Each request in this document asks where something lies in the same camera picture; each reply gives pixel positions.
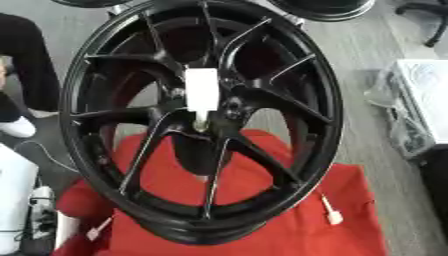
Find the black spoked wheel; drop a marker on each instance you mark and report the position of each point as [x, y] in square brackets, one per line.
[274, 100]

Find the black round wheel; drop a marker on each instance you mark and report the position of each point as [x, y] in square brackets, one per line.
[326, 8]
[87, 2]

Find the clear plastic bag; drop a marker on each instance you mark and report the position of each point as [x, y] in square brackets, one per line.
[402, 126]

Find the white power strip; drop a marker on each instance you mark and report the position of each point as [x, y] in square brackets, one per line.
[42, 213]

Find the person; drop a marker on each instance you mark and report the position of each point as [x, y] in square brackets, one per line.
[29, 66]

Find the white box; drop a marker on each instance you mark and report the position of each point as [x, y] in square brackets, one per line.
[429, 96]

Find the black office chair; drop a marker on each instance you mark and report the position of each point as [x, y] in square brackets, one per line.
[429, 13]

